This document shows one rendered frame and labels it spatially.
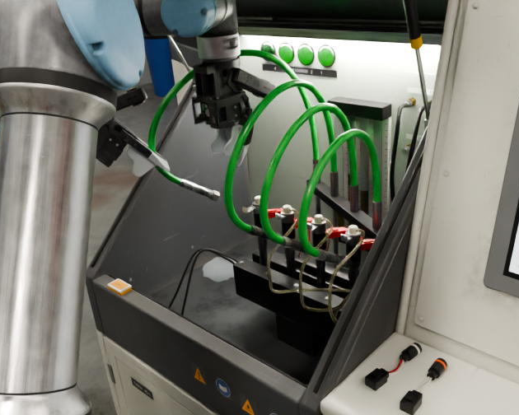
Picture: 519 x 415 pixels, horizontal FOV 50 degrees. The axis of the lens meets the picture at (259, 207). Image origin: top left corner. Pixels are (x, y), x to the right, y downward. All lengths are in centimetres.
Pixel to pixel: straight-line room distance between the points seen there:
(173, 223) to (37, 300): 97
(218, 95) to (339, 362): 51
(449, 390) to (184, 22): 69
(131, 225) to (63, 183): 87
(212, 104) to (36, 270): 59
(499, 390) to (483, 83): 46
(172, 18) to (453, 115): 46
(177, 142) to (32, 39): 92
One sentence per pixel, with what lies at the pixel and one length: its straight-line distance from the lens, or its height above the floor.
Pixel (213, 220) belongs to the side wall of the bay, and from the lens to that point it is 155.
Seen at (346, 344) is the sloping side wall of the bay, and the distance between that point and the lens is 93.
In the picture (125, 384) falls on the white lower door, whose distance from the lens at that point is 149.
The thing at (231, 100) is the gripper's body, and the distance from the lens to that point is 103.
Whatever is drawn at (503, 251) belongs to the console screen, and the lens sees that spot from 92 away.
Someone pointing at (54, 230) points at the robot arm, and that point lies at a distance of 51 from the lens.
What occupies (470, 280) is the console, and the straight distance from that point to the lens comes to 96.
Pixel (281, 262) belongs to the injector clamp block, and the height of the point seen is 98.
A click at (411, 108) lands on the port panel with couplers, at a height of 129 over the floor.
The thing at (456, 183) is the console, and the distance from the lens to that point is 94.
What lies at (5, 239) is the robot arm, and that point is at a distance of 52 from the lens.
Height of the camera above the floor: 162
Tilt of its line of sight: 25 degrees down
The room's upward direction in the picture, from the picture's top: 5 degrees counter-clockwise
